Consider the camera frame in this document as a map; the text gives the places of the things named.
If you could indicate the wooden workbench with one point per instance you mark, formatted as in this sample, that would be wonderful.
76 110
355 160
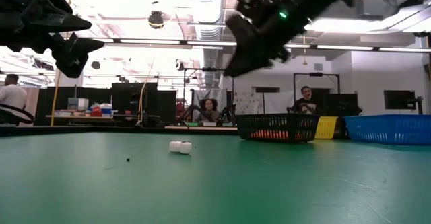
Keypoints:
84 117

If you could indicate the silver ventilation duct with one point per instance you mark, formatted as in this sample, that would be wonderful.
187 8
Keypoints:
207 2

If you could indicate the black background robot arm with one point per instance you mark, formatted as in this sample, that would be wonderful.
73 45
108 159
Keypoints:
229 111

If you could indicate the black rig frame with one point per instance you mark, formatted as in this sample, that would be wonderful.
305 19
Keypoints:
202 69

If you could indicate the person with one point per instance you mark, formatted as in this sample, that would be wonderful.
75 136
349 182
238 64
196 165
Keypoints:
13 96
209 109
304 103

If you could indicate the white storage box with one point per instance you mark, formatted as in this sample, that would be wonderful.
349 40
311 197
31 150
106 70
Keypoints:
78 103

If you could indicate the black ceiling spotlight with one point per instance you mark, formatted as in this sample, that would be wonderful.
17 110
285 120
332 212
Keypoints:
179 65
96 64

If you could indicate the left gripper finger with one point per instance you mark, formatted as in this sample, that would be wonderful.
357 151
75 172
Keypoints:
57 13
84 47

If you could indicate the black computer monitor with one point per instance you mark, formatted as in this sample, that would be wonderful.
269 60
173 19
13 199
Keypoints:
399 99

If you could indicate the black ceiling dome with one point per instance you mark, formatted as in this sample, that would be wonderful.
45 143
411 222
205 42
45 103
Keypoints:
156 19

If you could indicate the long ceiling light strip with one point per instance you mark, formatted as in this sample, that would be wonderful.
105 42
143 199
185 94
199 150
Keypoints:
151 41

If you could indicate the black sign bar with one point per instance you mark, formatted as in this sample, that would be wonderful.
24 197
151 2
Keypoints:
266 89

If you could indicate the white backdrop sheet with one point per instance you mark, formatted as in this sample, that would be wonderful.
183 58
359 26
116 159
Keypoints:
279 101

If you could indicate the blue container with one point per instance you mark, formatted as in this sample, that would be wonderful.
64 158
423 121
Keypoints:
107 111

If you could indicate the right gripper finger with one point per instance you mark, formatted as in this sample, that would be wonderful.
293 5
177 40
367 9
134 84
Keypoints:
249 61

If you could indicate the pale pink curtain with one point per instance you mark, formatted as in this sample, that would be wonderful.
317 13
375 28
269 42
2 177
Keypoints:
33 99

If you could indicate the yellow plastic basket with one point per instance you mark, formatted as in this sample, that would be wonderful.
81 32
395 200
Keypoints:
326 128

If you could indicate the black stand frame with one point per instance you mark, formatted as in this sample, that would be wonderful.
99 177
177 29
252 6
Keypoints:
331 74

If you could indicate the black plastic basket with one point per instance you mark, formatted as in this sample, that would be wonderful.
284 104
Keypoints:
276 123

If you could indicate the red container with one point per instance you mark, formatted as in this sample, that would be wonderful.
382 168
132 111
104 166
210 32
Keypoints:
96 111

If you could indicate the green table mat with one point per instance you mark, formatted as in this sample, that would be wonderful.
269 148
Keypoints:
235 190

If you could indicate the blue plastic basket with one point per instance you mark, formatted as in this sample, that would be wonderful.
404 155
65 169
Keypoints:
390 130

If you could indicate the black screen panel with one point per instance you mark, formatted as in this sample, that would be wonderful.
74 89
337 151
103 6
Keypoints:
343 104

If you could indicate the black partition panels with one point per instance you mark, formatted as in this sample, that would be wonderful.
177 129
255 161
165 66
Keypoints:
134 99

